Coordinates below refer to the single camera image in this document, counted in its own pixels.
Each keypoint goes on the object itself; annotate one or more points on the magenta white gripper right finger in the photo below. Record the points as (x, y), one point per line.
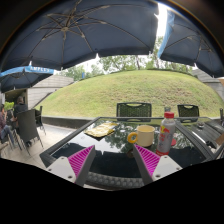
(153, 167)

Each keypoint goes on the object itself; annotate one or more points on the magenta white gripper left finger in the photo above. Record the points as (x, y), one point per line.
(74, 168)

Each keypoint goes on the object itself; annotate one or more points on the plastic bottle red cap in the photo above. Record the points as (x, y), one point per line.
(167, 129)

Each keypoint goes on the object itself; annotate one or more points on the red bottle cap on table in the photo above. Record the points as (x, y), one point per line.
(173, 142)

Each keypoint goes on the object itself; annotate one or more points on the dark glass-top table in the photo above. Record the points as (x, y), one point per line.
(114, 166)

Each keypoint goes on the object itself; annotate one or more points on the dark wicker chair centre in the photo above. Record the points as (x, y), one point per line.
(127, 110)

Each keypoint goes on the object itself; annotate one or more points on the dark wicker chair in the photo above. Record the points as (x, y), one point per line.
(188, 112)
(127, 110)

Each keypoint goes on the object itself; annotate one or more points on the dark wicker chair right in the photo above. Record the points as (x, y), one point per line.
(188, 112)

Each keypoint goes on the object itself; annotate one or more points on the dark chair at left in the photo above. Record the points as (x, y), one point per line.
(27, 126)

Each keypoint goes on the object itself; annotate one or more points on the seated person at edge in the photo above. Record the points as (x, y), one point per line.
(4, 128)

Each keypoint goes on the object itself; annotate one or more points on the seated person dark shirt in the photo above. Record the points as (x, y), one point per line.
(20, 106)

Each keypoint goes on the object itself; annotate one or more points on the left blue lettered umbrella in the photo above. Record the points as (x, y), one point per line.
(23, 77)

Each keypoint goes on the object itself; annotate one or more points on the right dark blue umbrella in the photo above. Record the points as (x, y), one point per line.
(184, 43)

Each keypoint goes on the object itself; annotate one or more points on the large dark blue umbrella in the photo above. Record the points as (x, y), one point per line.
(68, 32)

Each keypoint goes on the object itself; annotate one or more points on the cream mug yellow handle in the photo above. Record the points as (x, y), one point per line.
(144, 136)

